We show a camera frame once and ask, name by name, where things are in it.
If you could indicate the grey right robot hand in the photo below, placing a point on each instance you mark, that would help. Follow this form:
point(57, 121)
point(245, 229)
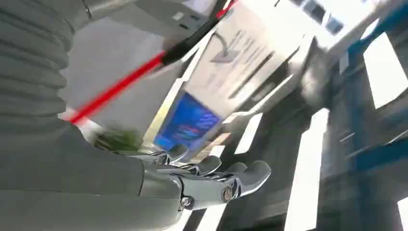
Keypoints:
point(73, 178)

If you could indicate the green plant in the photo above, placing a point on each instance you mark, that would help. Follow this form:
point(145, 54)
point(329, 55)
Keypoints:
point(118, 140)

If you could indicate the right arm ribbed grey sleeve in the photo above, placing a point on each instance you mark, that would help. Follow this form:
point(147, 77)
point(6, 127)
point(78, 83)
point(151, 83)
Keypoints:
point(30, 63)

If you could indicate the grey metal housing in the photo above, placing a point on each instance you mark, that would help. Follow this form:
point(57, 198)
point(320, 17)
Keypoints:
point(143, 14)

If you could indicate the black barrier belt housing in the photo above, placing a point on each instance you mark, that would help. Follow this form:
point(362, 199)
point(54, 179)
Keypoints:
point(191, 42)

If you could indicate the white display board blue screen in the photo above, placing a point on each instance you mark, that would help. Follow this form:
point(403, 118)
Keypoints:
point(236, 60)

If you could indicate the white machine with dark windows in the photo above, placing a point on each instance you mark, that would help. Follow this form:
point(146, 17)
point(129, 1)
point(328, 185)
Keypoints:
point(334, 19)

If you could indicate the blue metal rack frame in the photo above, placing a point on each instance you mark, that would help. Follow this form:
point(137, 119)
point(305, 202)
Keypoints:
point(379, 156)

